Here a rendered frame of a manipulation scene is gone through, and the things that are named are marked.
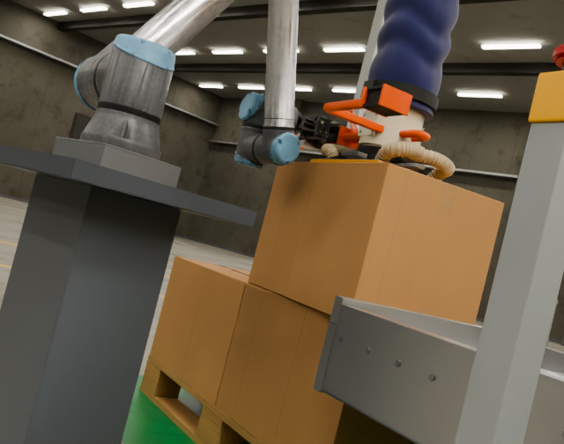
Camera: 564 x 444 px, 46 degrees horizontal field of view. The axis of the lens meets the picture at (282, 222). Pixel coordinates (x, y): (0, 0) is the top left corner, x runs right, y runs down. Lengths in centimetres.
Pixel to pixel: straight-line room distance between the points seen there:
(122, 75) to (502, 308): 102
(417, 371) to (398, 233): 49
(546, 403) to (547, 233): 29
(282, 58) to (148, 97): 46
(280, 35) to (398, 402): 106
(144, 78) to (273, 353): 84
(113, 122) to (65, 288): 39
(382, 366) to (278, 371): 60
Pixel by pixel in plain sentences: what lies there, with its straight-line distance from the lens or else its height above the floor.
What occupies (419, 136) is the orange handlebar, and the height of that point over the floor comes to 107.
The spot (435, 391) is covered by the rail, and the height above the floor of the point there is 50.
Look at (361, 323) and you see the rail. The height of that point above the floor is 57.
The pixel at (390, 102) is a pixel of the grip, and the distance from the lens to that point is 155.
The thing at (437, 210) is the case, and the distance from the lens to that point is 172.
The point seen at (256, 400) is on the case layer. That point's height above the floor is 24.
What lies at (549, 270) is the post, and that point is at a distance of 92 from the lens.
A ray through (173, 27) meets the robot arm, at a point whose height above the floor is 117.
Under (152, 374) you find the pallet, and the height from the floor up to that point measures 9.
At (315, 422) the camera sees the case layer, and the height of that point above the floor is 28.
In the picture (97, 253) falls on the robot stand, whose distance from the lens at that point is 148.
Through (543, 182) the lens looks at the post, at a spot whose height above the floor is 85.
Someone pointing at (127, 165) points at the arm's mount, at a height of 78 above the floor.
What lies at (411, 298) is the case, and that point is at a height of 64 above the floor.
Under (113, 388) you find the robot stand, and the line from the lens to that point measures 161.
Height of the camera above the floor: 69
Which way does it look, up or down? 2 degrees up
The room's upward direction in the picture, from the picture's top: 14 degrees clockwise
